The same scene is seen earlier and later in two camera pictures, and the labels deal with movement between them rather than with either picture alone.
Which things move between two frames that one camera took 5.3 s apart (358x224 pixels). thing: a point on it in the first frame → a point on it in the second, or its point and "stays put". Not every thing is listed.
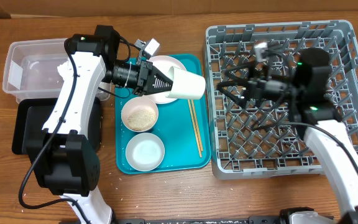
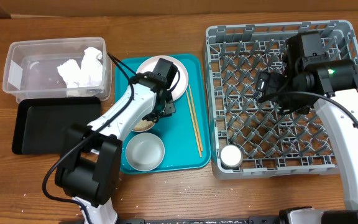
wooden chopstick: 195,128 stays put
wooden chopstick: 197,125 stays put
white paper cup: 186,84 → 231,156
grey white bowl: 145,152 stays put
